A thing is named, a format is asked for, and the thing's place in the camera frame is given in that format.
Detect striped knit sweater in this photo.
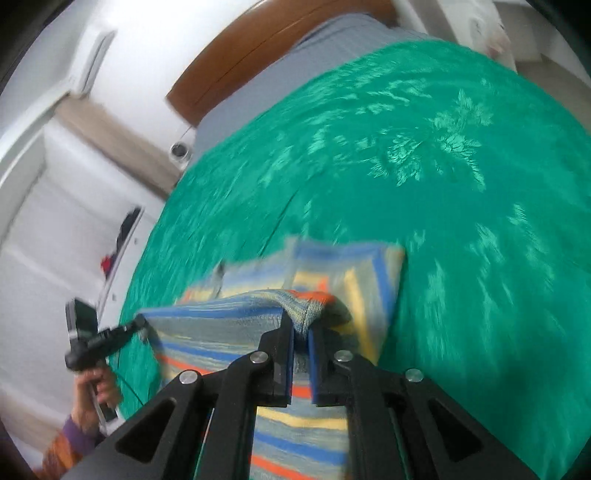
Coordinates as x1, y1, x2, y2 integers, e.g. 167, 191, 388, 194
140, 237, 406, 479

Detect left forearm purple sleeve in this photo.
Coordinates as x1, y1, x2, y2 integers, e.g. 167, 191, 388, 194
33, 417, 105, 480

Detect left hand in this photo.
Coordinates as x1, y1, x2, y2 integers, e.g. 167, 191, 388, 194
70, 365, 122, 435

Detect red cloth on cabinet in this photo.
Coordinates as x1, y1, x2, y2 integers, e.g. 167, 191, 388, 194
100, 253, 116, 278

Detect black items on cabinet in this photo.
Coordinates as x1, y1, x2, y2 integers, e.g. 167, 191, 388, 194
116, 207, 141, 252

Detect white drawer cabinet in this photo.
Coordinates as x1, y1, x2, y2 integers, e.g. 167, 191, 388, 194
1, 120, 163, 465

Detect beige curtain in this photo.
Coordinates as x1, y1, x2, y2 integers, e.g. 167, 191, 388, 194
55, 96, 181, 199

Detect green floral bedspread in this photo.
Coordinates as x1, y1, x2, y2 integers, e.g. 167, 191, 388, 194
115, 40, 590, 479

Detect brown wooden headboard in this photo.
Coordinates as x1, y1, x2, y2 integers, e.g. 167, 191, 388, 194
166, 0, 397, 127

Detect grey striped bed sheet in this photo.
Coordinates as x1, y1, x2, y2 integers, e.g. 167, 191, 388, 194
191, 14, 429, 163

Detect white plastic bag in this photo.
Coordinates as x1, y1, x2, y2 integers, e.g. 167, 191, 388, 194
480, 1, 511, 59

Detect black cable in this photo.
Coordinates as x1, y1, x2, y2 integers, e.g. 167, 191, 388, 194
110, 352, 146, 409

